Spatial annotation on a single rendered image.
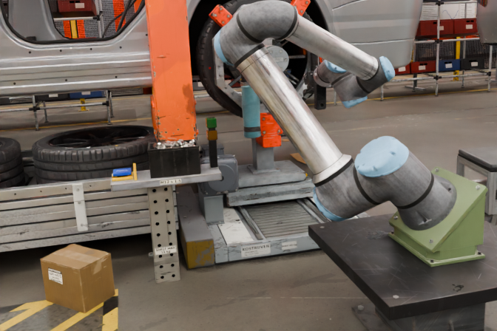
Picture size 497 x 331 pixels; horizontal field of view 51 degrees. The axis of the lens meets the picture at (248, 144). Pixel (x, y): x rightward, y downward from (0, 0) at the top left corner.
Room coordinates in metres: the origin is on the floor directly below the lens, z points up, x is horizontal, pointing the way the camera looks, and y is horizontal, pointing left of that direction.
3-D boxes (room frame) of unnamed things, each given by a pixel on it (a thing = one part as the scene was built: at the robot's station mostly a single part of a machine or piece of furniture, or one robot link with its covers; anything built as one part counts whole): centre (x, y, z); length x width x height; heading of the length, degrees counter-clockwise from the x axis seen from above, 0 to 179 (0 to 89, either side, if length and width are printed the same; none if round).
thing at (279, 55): (2.60, -0.13, 0.85); 0.21 x 0.14 x 0.14; 12
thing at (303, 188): (2.84, -0.08, 0.13); 0.50 x 0.36 x 0.10; 102
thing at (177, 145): (2.04, 0.30, 0.51); 0.20 x 0.14 x 0.13; 99
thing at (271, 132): (2.71, -0.11, 0.48); 0.16 x 0.12 x 0.17; 12
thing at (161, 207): (2.02, 0.37, 0.21); 0.10 x 0.10 x 0.42; 12
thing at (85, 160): (2.61, 0.75, 0.39); 0.66 x 0.66 x 0.24
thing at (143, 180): (2.03, 0.34, 0.44); 0.43 x 0.17 x 0.03; 102
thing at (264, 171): (2.84, -0.08, 0.32); 0.40 x 0.30 x 0.28; 102
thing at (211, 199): (2.57, 0.18, 0.26); 0.42 x 0.18 x 0.35; 12
